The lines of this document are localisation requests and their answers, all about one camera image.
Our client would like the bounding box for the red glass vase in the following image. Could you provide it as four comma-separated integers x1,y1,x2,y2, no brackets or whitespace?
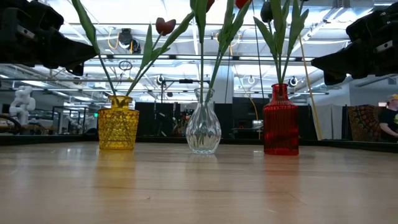
263,83,300,156

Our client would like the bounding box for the red artificial tulip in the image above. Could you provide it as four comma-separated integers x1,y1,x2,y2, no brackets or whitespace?
208,0,253,94
208,0,236,94
189,0,208,105

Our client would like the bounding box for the patterned brown hanging rug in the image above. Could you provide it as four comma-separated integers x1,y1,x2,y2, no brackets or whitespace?
347,104,389,142

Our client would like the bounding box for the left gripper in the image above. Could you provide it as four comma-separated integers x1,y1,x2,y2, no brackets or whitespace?
0,0,98,77

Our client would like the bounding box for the hanging black cable ring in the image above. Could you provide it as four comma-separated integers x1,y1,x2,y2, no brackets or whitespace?
118,60,134,72

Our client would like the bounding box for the long ceiling light rail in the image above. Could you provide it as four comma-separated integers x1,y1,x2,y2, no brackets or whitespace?
83,54,315,63

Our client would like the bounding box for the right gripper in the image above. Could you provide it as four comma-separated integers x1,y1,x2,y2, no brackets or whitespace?
310,2,398,86

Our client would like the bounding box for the yellow cable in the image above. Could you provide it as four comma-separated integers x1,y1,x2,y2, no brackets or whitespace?
297,34,323,141

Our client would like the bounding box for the black divider panel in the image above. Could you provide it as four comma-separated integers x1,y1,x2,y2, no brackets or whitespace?
136,101,182,138
213,97,315,141

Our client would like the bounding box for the silver air duct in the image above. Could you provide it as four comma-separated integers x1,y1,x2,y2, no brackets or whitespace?
306,68,327,91

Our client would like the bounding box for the white curtain panel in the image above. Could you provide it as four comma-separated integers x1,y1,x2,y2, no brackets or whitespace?
313,103,345,139

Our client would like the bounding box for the yellow glass vase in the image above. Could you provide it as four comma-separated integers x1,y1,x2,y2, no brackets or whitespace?
98,95,140,151

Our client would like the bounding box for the clear glass vase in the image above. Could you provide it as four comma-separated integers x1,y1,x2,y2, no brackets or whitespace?
185,88,223,155

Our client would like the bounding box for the long black cable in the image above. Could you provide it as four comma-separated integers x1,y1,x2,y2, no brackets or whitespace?
251,0,266,104

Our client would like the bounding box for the black gantry frame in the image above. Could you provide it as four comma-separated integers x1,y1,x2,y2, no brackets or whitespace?
159,78,211,103

